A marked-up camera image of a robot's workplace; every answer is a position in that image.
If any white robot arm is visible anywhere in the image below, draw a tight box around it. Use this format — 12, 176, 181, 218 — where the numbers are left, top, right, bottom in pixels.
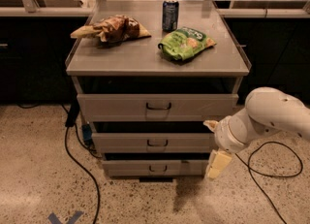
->
203, 87, 310, 178

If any black floor cable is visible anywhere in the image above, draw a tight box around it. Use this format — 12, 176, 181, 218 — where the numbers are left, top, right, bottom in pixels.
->
15, 102, 102, 224
233, 141, 304, 224

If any blue tape cross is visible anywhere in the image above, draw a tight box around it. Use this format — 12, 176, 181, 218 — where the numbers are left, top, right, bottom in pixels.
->
47, 210, 84, 224

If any black power adapter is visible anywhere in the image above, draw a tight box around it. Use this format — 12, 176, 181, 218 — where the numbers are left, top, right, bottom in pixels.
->
65, 101, 79, 127

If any grey top drawer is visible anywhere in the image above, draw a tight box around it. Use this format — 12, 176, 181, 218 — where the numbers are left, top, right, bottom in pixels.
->
77, 94, 238, 122

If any grey drawer cabinet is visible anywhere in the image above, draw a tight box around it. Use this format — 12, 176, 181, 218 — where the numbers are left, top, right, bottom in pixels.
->
64, 0, 253, 183

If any blue soda can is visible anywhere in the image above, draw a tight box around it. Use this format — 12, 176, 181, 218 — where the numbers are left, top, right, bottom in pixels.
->
162, 0, 179, 32

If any grey drawer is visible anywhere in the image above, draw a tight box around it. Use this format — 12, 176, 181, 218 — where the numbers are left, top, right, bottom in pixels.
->
77, 94, 238, 122
103, 160, 208, 177
92, 133, 217, 153

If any grey bottom drawer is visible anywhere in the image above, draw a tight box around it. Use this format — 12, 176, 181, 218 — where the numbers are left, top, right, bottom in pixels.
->
103, 160, 208, 177

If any black floor cable left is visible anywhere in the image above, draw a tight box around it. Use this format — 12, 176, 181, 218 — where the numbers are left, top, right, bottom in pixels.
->
15, 102, 102, 224

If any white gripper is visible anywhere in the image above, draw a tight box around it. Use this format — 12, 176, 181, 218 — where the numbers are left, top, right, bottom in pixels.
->
203, 114, 249, 179

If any blue small box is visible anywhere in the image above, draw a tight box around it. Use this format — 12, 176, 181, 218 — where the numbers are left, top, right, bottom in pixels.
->
81, 124, 92, 144

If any black floor cable right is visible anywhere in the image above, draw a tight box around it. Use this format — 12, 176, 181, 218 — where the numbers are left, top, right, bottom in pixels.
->
233, 141, 304, 224

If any brown chip bag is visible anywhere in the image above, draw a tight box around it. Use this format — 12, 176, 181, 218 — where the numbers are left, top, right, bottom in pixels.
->
70, 15, 151, 43

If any green chip bag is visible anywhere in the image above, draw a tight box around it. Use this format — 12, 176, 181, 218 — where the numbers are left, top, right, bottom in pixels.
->
158, 27, 216, 61

